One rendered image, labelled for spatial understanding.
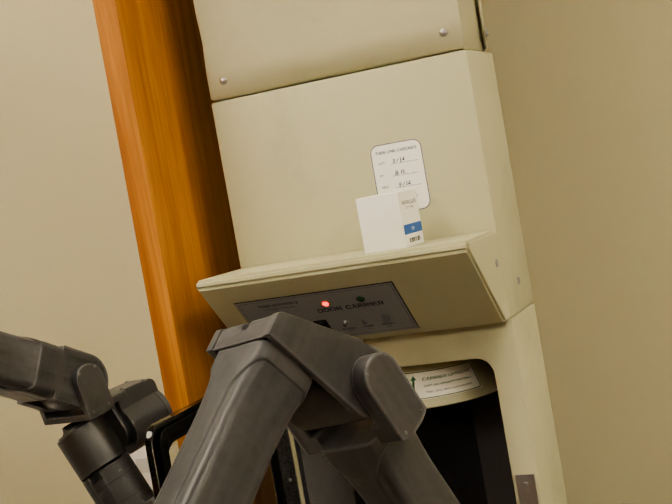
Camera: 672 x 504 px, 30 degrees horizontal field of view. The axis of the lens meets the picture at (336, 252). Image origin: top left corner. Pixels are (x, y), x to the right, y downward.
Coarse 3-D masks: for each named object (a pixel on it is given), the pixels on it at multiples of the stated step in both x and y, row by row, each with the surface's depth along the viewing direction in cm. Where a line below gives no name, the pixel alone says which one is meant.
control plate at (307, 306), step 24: (360, 288) 135; (384, 288) 134; (240, 312) 142; (264, 312) 141; (288, 312) 140; (312, 312) 140; (336, 312) 139; (360, 312) 138; (384, 312) 138; (408, 312) 137
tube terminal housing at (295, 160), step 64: (448, 64) 138; (256, 128) 147; (320, 128) 144; (384, 128) 141; (448, 128) 139; (256, 192) 148; (320, 192) 145; (448, 192) 139; (512, 192) 146; (256, 256) 149; (512, 256) 142; (512, 320) 139; (512, 384) 139; (512, 448) 140
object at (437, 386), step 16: (416, 368) 147; (432, 368) 146; (448, 368) 146; (464, 368) 147; (480, 368) 148; (416, 384) 146; (432, 384) 146; (448, 384) 146; (464, 384) 146; (480, 384) 147; (496, 384) 149; (432, 400) 145; (448, 400) 145; (464, 400) 145
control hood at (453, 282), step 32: (320, 256) 146; (352, 256) 135; (384, 256) 131; (416, 256) 130; (448, 256) 129; (480, 256) 131; (224, 288) 139; (256, 288) 138; (288, 288) 137; (320, 288) 136; (416, 288) 134; (448, 288) 133; (480, 288) 132; (224, 320) 144; (416, 320) 138; (448, 320) 137; (480, 320) 136
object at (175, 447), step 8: (200, 400) 132; (184, 408) 129; (168, 416) 125; (152, 424) 122; (152, 432) 121; (152, 440) 120; (176, 440) 125; (152, 448) 120; (176, 448) 125; (152, 456) 120; (152, 464) 120; (152, 472) 120; (272, 472) 147; (152, 480) 121; (264, 480) 145; (272, 480) 147; (264, 488) 144; (272, 488) 147; (256, 496) 142; (264, 496) 144; (272, 496) 146
